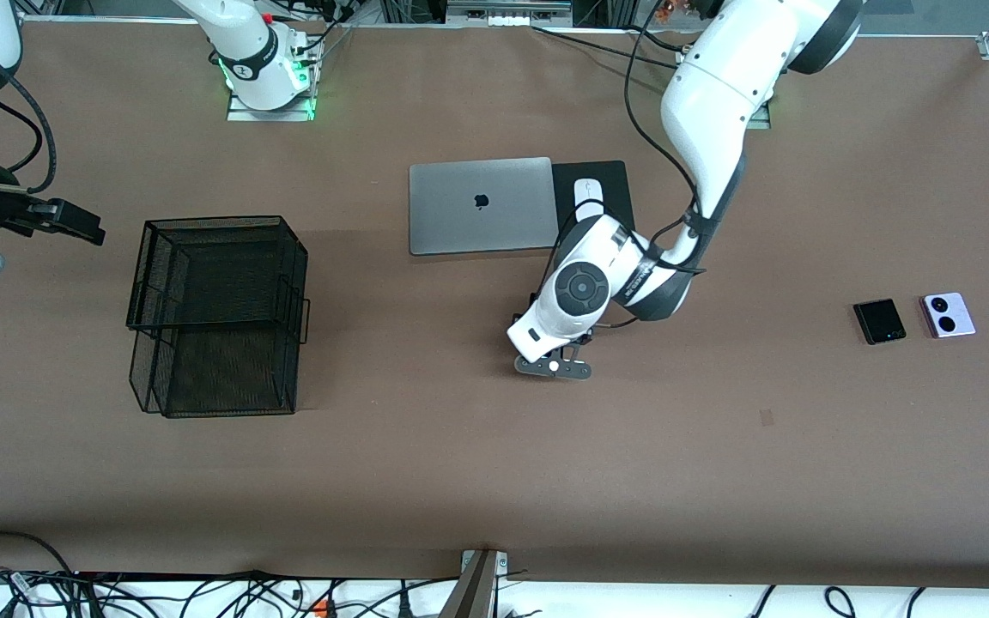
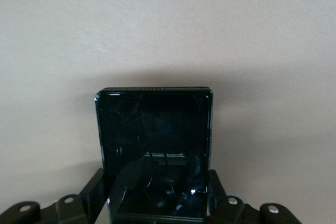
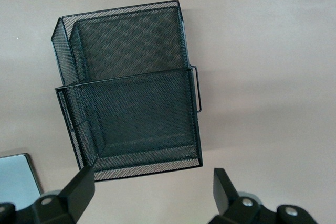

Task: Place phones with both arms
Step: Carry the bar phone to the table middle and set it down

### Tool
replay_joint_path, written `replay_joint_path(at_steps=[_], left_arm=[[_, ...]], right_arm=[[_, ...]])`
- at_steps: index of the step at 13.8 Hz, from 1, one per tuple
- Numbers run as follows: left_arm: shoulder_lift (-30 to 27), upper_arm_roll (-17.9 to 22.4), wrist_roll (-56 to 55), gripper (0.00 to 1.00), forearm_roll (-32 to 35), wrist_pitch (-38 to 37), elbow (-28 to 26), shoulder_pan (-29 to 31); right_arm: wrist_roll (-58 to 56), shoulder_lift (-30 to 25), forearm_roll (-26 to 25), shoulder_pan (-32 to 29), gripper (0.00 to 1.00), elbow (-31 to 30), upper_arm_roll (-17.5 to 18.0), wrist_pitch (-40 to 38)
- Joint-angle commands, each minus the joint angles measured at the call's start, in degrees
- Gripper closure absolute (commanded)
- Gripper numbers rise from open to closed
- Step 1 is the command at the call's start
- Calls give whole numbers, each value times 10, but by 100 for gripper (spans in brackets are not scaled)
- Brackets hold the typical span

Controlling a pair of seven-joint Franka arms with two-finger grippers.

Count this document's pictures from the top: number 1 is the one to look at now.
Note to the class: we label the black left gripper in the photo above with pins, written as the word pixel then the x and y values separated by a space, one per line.
pixel 585 339

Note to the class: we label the black flip phone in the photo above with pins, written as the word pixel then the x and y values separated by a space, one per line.
pixel 880 322

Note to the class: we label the lavender flip phone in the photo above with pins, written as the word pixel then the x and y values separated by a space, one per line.
pixel 948 315

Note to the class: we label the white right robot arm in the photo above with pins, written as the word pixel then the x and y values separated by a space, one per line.
pixel 258 60

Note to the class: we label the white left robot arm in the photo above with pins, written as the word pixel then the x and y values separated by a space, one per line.
pixel 709 94

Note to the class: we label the white computer mouse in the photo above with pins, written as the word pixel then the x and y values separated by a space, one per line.
pixel 587 193

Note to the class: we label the black mouse pad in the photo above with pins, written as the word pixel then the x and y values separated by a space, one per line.
pixel 619 184

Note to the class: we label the silver closed laptop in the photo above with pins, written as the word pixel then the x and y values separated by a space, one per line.
pixel 460 206

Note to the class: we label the black mesh two-tier tray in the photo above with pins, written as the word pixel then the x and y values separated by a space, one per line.
pixel 228 369

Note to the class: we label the silver power strip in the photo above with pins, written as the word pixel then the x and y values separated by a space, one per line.
pixel 507 17

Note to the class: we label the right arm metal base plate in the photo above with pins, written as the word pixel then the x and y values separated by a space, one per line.
pixel 241 113

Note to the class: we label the grey metal camera mount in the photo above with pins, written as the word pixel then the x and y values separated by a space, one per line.
pixel 476 588

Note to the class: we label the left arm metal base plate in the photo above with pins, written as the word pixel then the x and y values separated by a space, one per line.
pixel 761 120

